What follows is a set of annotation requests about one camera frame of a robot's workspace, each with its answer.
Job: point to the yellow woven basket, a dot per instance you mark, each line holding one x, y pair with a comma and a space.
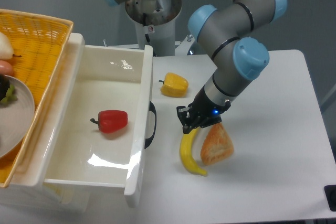
41, 40

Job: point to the red toy bell pepper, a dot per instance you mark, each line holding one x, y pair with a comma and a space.
110, 121

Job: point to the black object at table edge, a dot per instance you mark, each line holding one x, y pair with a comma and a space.
330, 193

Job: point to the white drawer cabinet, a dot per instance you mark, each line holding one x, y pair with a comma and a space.
27, 186

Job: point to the toy croissant bread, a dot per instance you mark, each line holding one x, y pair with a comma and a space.
217, 145

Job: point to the grey plate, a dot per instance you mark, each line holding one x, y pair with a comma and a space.
16, 116

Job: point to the yellow toy banana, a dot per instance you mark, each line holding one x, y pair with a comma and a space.
186, 157

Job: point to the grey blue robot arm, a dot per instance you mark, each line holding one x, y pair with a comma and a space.
224, 36

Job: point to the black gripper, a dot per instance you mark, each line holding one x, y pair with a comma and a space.
202, 112

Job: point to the pink toy sausage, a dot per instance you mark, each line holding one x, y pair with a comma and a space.
6, 68

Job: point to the yellow toy bell pepper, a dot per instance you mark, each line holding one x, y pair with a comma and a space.
174, 85

